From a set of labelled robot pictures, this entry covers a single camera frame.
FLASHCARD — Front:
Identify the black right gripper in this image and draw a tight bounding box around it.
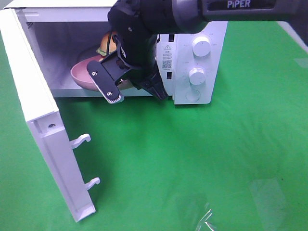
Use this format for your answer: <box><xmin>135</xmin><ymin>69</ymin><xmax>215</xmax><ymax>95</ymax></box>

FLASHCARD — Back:
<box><xmin>113</xmin><ymin>32</ymin><xmax>168</xmax><ymax>101</ymax></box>

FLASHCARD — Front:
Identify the round door release button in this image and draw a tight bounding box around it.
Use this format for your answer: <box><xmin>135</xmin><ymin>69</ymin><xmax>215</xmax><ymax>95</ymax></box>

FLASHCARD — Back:
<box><xmin>186</xmin><ymin>90</ymin><xmax>200</xmax><ymax>102</ymax></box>

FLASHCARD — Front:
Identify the white timer knob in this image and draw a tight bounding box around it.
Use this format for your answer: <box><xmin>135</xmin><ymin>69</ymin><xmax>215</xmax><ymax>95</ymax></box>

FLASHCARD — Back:
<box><xmin>188</xmin><ymin>67</ymin><xmax>205</xmax><ymax>85</ymax></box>

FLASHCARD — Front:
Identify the burger with lettuce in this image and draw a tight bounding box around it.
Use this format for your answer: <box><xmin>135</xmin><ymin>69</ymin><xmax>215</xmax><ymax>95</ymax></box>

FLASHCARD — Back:
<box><xmin>96</xmin><ymin>32</ymin><xmax>116</xmax><ymax>56</ymax></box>

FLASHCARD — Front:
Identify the pink round plate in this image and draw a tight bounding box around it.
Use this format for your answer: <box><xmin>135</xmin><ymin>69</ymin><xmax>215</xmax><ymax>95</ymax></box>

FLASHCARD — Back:
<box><xmin>70</xmin><ymin>55</ymin><xmax>135</xmax><ymax>92</ymax></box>

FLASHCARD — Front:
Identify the white microwave door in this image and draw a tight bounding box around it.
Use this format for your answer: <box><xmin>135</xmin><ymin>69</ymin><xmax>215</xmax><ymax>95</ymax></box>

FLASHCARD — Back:
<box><xmin>0</xmin><ymin>8</ymin><xmax>100</xmax><ymax>222</ymax></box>

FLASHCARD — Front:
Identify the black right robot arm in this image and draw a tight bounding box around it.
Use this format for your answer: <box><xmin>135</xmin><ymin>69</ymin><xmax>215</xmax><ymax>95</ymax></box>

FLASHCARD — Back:
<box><xmin>108</xmin><ymin>0</ymin><xmax>308</xmax><ymax>100</ymax></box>

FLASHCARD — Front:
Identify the white microwave oven body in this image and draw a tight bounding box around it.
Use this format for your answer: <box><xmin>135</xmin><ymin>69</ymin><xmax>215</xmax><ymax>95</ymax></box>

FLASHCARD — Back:
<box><xmin>0</xmin><ymin>0</ymin><xmax>228</xmax><ymax>104</ymax></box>

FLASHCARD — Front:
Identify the upper white power knob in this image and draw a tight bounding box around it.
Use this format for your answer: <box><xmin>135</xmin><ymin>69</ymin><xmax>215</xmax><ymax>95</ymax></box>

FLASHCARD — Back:
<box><xmin>192</xmin><ymin>36</ymin><xmax>211</xmax><ymax>57</ymax></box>

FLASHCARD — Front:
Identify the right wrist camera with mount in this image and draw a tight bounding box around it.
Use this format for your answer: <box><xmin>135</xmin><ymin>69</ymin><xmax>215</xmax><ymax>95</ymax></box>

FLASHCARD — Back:
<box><xmin>87</xmin><ymin>52</ymin><xmax>133</xmax><ymax>104</ymax></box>

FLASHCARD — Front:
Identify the black camera cable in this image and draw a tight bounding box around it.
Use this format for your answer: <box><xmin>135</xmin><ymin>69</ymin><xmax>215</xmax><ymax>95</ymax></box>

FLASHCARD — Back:
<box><xmin>105</xmin><ymin>32</ymin><xmax>145</xmax><ymax>70</ymax></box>

